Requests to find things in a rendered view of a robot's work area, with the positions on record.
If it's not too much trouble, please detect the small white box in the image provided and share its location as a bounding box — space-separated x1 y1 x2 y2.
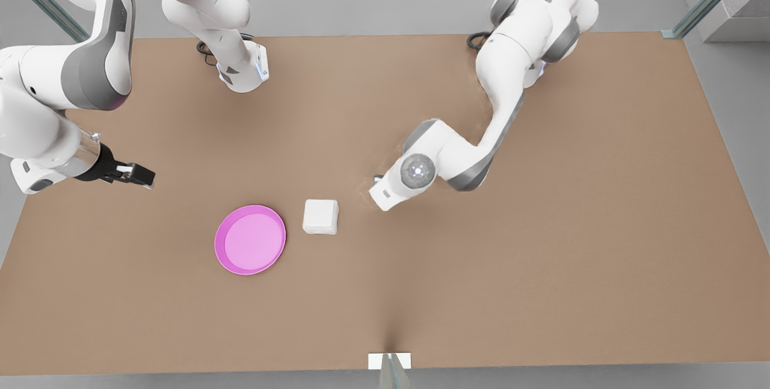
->
302 198 340 236

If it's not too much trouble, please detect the pink round plate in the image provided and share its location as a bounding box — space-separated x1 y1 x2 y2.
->
214 204 288 276

